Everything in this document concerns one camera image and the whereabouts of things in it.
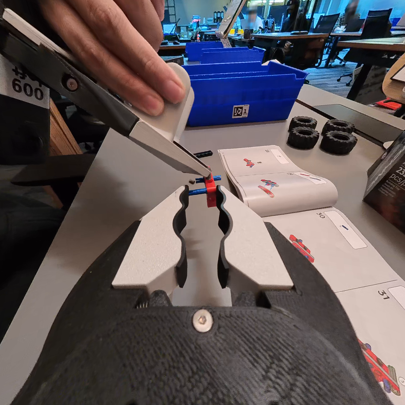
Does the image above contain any person's left hand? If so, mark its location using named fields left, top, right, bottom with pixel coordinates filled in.
left=38, top=0, right=187, bottom=116

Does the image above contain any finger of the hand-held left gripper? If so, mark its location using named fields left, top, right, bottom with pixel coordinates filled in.
left=129, top=120, right=212, bottom=178

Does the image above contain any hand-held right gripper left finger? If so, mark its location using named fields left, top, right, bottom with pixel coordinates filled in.
left=112, top=185, right=190, bottom=295

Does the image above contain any brown office table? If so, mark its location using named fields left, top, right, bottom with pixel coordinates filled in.
left=253, top=31, right=330, bottom=41
left=337, top=37, right=405, bottom=54

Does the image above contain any red and blue brick assembly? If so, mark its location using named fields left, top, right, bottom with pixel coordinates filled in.
left=189, top=173, right=222, bottom=208

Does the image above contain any black toy tire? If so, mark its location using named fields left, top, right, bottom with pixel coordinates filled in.
left=320, top=131, right=358, bottom=155
left=287, top=127, right=319, bottom=149
left=322, top=120, right=355, bottom=135
left=289, top=116, right=318, bottom=131

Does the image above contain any large blue storage bin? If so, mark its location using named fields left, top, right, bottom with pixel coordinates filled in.
left=183, top=61, right=309, bottom=127

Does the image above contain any wooden chair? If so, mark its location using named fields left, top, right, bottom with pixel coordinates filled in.
left=49, top=100, right=83, bottom=156

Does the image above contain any tan curved chair back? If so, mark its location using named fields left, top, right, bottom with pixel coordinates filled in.
left=382, top=54, right=405, bottom=105

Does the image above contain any dark cardboard box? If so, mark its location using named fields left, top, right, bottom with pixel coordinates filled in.
left=363, top=131, right=405, bottom=222

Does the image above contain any black office chair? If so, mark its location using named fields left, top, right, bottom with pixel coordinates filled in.
left=312, top=13, right=341, bottom=68
left=335, top=9, right=393, bottom=86

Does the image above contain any open instruction booklet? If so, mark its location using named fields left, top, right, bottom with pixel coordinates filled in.
left=218, top=146, right=405, bottom=405

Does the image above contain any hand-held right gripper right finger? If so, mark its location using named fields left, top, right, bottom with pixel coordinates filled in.
left=216, top=185, right=295, bottom=295

